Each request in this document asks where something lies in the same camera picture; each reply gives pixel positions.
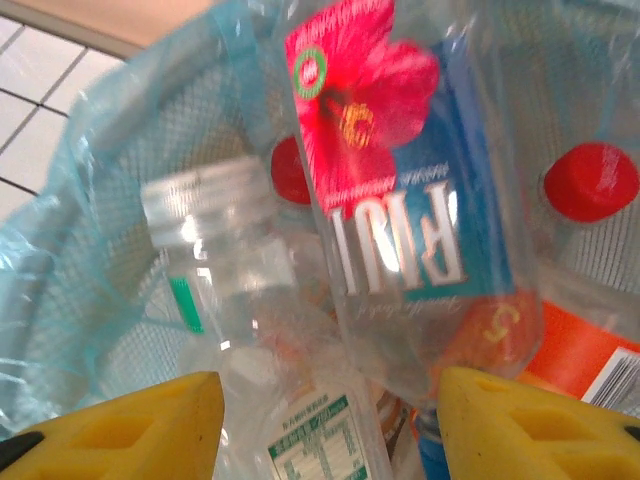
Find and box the small green-capped white-label bottle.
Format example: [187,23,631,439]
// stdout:
[219,344,396,480]

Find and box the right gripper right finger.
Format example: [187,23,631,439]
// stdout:
[437,365,640,480]

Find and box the clear bottle green-white neck band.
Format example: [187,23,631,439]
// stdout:
[141,158,321,381]

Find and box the grey mesh waste bin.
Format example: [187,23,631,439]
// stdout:
[89,64,640,351]

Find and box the orange-label bottle with barcode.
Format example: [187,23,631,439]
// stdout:
[519,298,640,419]

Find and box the red-capped bottle red-white label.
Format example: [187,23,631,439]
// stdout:
[269,137,314,206]

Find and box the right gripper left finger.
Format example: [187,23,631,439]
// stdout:
[0,370,226,480]

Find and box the blue-lined trash bin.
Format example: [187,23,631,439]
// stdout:
[0,0,640,441]

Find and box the blue-capped water bottle flower label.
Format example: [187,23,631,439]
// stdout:
[282,0,547,480]

